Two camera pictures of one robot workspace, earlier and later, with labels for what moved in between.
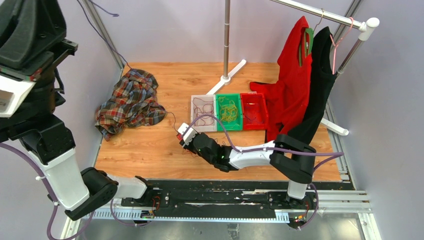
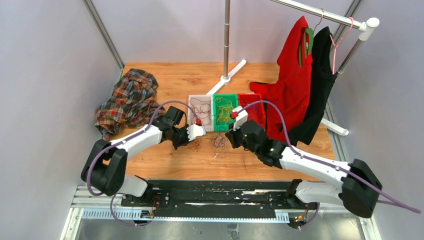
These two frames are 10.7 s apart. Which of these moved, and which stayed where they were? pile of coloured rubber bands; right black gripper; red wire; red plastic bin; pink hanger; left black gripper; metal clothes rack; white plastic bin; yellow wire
Moved: pile of coloured rubber bands; right black gripper; left black gripper
Stayed: pink hanger; red wire; yellow wire; white plastic bin; red plastic bin; metal clothes rack
